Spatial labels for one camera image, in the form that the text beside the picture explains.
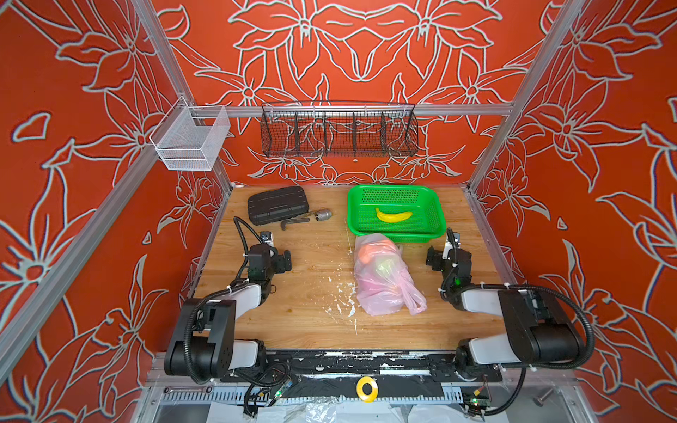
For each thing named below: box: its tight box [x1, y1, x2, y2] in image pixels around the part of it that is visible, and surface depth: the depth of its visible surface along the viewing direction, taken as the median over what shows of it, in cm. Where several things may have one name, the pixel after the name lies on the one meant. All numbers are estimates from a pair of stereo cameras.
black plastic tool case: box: [247, 185, 310, 224], surface depth 107 cm
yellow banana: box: [375, 207, 414, 223], surface depth 108 cm
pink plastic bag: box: [353, 232, 428, 317], surface depth 81 cm
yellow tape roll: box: [356, 376, 379, 403], surface depth 70 cm
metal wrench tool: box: [280, 208, 333, 232], surface depth 109 cm
